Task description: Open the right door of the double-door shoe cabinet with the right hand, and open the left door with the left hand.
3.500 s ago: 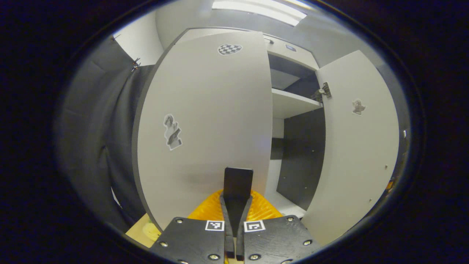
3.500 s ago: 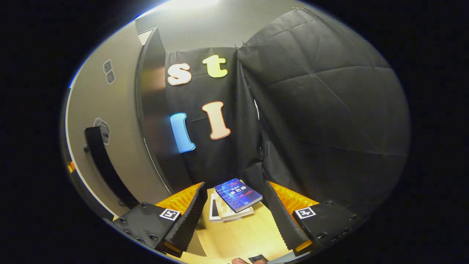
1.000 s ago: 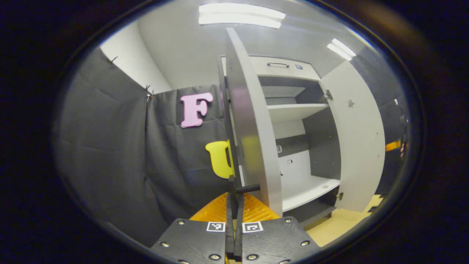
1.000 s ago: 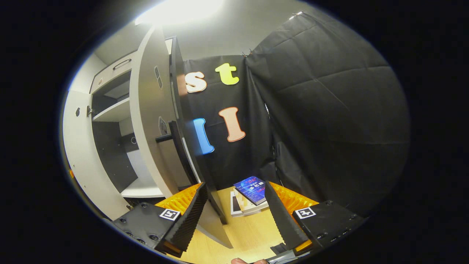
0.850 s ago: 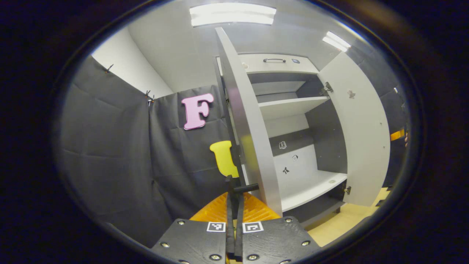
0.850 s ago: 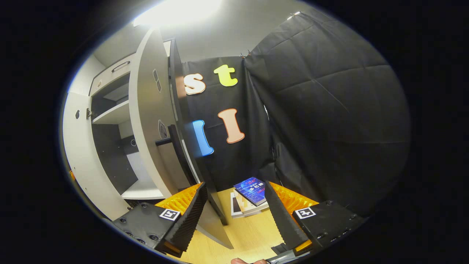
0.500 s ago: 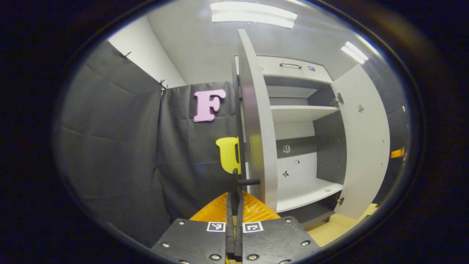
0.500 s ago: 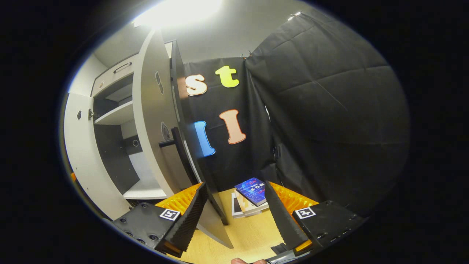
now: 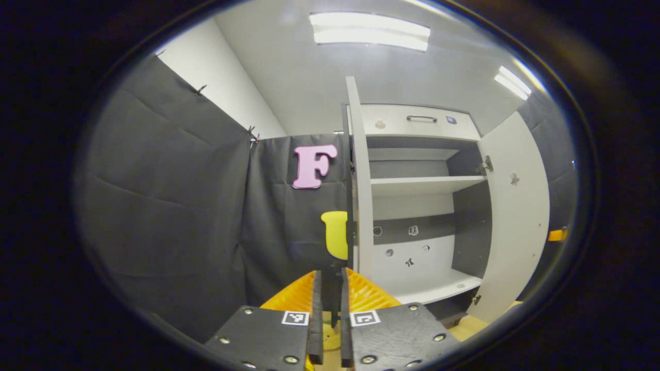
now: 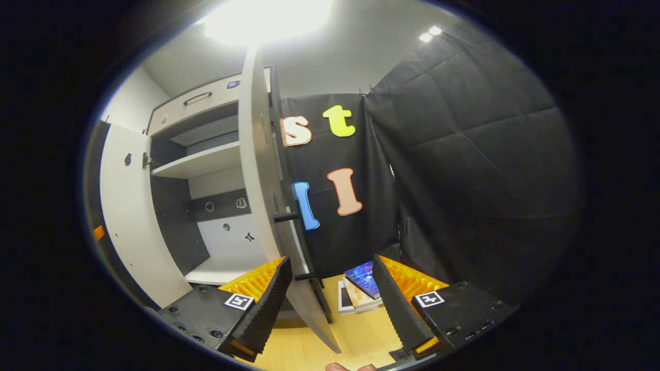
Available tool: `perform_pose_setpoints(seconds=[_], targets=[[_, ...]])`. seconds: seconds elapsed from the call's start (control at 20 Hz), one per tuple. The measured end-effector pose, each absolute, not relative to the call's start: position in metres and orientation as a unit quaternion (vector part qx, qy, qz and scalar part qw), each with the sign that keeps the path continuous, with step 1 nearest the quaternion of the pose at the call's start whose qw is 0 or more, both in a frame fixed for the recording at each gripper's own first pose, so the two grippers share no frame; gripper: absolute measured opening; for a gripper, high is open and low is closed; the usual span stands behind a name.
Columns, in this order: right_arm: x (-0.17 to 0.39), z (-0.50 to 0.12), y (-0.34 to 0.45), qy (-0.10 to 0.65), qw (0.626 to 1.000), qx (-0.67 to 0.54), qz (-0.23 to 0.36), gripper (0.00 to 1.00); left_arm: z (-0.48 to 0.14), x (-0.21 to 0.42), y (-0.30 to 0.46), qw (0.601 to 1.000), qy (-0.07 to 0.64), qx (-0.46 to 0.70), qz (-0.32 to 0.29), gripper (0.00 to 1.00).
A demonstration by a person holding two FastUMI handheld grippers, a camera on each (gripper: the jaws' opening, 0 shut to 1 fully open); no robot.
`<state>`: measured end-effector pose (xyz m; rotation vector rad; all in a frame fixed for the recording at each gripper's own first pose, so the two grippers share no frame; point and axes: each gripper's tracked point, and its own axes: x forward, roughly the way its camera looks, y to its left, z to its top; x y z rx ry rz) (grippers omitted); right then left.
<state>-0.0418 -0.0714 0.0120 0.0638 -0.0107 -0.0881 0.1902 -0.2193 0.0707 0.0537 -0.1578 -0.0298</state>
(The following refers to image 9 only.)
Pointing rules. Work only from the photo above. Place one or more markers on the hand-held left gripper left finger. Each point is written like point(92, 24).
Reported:
point(316, 335)

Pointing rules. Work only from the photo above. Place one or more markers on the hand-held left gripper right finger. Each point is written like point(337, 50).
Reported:
point(346, 335)

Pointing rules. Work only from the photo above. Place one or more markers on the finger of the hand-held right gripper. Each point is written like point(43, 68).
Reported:
point(558, 235)

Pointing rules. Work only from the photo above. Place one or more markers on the cabinet door with box stickers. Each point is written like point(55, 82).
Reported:
point(515, 221)

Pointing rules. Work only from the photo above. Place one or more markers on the grey double-door shoe cabinet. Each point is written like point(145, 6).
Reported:
point(469, 226)

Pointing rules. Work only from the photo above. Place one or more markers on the cabinet door with checkered sticker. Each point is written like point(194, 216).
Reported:
point(362, 196)

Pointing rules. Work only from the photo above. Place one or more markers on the white cabinet shelf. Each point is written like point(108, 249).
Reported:
point(423, 184)

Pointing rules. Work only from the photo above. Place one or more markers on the grey cabinet drawer front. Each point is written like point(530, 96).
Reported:
point(397, 129)

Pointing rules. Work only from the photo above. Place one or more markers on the small ceiling light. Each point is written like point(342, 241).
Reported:
point(513, 82)

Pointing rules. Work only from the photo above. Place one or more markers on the black backdrop cloth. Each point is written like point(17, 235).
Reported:
point(170, 206)

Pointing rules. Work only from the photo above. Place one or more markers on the large ceiling light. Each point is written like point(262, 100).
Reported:
point(368, 31)

